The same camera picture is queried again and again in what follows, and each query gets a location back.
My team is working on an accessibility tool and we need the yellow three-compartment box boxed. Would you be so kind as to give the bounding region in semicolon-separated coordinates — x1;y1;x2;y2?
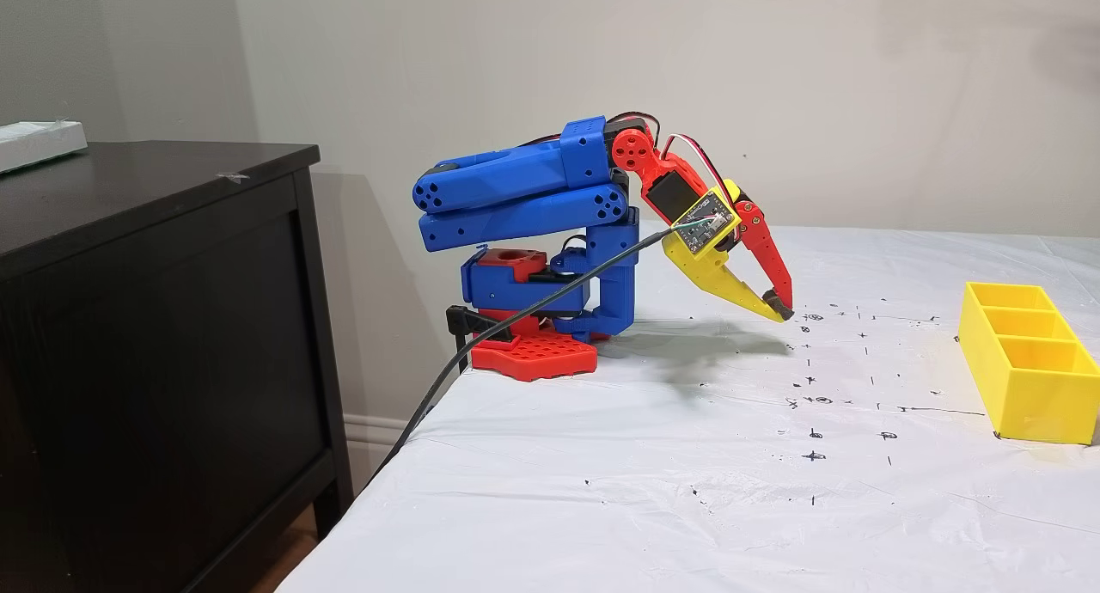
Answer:
958;282;1100;446

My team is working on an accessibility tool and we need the white flat box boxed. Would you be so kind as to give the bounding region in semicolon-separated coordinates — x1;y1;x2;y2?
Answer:
0;119;89;174

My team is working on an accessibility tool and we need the white table cloth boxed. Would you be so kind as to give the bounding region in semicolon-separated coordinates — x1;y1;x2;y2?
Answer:
275;219;1100;593

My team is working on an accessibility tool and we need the black table clamp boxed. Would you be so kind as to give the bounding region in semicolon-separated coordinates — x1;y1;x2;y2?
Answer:
445;305;516;375

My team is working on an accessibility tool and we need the white baseboard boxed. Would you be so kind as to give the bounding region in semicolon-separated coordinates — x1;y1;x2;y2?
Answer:
342;413;424;449

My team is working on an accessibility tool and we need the black wooden cabinet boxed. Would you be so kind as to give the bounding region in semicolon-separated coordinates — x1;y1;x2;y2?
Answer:
0;140;353;593

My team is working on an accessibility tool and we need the three-strand servo wire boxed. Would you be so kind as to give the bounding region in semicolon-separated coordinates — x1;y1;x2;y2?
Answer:
606;110;663;147
660;133;731;200

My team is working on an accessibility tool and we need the camera board on yellow mount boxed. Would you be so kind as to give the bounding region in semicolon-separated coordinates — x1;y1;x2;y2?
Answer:
670;179;743;260

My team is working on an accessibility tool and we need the black camera cable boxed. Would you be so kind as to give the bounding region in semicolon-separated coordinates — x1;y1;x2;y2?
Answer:
348;223;714;504

